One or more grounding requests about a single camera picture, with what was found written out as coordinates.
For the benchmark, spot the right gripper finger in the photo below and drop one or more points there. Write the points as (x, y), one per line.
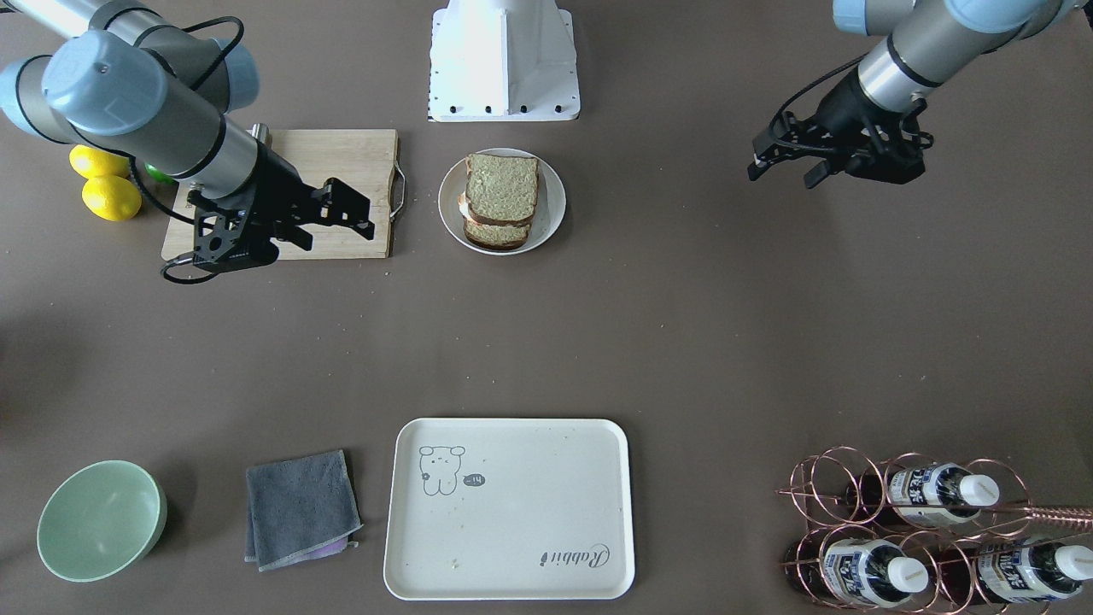
(293, 234)
(339, 204)

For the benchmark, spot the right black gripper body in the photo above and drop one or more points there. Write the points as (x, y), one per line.
(275, 185)

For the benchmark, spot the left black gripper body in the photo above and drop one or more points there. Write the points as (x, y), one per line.
(839, 109)

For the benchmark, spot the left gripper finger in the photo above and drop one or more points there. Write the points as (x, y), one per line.
(829, 165)
(773, 146)

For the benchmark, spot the bread slice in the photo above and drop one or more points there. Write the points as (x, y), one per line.
(501, 190)
(496, 237)

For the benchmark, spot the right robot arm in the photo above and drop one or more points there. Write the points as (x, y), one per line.
(128, 82)

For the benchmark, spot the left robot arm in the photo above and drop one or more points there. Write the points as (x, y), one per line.
(923, 44)

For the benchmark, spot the cream rabbit tray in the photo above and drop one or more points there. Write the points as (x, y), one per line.
(510, 509)

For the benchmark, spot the wooden cutting board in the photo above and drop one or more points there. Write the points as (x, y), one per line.
(363, 159)

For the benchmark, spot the green lime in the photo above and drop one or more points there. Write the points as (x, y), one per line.
(158, 176)

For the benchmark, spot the lower whole lemon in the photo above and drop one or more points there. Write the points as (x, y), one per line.
(111, 198)

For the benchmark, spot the whole lemon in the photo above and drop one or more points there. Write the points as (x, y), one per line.
(92, 163)
(111, 198)

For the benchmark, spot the upper whole lemon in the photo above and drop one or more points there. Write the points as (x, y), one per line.
(92, 163)

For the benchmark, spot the grey folded cloth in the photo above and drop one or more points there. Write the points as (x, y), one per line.
(299, 510)

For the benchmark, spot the mint green bowl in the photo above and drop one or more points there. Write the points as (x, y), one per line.
(100, 521)

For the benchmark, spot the upper dark bottle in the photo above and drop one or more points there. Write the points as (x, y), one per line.
(939, 495)

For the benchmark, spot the dark bottle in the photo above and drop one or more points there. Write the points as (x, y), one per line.
(939, 495)
(853, 572)
(1028, 571)

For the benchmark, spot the lower dark bottle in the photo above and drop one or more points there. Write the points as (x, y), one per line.
(1028, 571)
(853, 572)

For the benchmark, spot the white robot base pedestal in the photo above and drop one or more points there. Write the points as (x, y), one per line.
(503, 61)

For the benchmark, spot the copper wire bottle rack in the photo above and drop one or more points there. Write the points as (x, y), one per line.
(817, 484)

